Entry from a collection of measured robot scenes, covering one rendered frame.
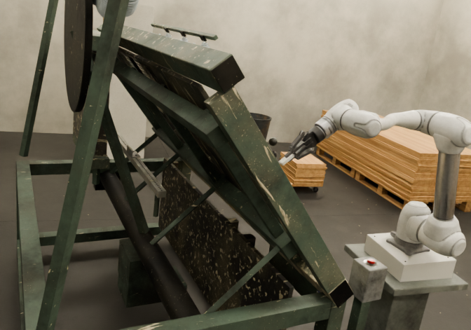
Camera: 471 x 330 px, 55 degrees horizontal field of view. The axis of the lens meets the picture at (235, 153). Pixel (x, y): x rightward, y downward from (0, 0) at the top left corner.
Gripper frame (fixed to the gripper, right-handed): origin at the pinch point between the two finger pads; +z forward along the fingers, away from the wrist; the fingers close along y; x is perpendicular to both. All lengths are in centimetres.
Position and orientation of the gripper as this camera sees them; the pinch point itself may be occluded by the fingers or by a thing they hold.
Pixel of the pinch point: (286, 159)
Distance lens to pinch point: 204.1
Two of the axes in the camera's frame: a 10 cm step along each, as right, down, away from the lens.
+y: 4.7, 7.3, 4.9
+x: -4.3, -3.0, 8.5
